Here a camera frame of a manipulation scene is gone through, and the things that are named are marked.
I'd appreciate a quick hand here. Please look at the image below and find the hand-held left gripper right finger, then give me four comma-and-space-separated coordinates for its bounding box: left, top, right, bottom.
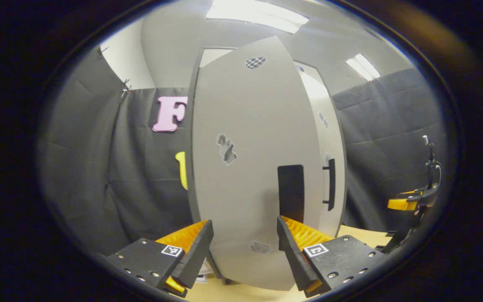
276, 215, 389, 298

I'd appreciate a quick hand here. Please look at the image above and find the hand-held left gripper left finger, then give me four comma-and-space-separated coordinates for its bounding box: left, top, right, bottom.
106, 219, 215, 296

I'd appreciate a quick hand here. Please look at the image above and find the white shoe cabinet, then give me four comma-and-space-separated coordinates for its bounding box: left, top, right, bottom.
185, 46, 238, 202

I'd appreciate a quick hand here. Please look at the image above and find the small white box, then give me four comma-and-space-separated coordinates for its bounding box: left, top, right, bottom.
195, 258, 209, 284

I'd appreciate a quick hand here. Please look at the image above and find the black backdrop cloth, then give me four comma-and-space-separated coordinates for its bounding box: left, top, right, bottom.
332, 68, 449, 233
38, 46, 194, 256

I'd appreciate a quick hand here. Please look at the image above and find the ceiling light panel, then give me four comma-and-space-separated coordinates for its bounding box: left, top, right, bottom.
345, 53, 381, 81
206, 0, 310, 34

